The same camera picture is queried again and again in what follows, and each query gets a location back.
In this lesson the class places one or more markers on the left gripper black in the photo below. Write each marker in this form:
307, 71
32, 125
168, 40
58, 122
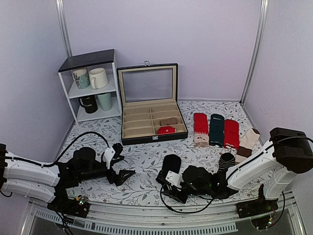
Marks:
119, 179

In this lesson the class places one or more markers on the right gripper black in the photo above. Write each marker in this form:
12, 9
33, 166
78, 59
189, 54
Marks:
174, 194

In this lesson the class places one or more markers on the black sock white stripes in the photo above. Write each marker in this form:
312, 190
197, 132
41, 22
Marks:
171, 162

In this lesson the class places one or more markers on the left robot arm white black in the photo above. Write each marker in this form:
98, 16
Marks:
49, 182

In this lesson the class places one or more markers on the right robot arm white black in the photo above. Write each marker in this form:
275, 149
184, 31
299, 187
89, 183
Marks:
287, 152

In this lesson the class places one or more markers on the rolled red sock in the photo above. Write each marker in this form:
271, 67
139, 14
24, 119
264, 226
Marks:
164, 130

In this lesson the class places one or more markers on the black striped sock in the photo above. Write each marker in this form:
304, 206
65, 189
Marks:
226, 161

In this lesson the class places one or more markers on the red santa sock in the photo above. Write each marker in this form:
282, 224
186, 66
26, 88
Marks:
201, 130

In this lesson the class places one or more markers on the mint green mug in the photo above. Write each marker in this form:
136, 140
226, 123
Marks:
105, 101

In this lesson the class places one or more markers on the rolled brown sock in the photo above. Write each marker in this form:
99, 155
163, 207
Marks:
169, 121

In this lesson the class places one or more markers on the black mug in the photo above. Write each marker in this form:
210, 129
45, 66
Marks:
89, 104

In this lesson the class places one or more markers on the black compartment box open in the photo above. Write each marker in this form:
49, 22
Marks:
149, 93

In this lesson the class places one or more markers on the dark green sock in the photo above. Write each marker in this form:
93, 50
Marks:
216, 130

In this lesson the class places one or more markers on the red white sock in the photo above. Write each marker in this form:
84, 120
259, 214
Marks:
231, 134

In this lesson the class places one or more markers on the cream white mug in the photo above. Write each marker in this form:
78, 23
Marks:
98, 78

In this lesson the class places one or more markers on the cream brown sock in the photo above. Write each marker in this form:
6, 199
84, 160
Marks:
246, 145

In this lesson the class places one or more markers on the floral teal mug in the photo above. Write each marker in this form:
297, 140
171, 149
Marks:
81, 78

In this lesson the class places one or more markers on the white shelf black top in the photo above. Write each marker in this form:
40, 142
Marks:
99, 59

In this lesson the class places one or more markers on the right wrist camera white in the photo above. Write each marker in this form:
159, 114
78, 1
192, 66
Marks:
174, 179

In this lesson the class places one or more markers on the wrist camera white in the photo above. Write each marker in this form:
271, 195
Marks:
174, 179
107, 156

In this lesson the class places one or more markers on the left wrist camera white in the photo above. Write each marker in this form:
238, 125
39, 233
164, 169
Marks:
107, 156

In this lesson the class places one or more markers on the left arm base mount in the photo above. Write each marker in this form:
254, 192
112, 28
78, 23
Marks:
78, 207

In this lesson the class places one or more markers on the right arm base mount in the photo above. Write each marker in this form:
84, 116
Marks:
259, 207

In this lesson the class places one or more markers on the aluminium front rail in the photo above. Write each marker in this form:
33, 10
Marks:
217, 219

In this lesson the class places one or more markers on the left corner metal post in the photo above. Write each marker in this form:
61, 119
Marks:
63, 26

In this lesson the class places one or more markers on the corner metal post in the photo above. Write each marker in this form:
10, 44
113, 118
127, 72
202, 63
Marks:
63, 26
258, 40

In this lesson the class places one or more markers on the right corner metal post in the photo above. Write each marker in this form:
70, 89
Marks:
258, 40

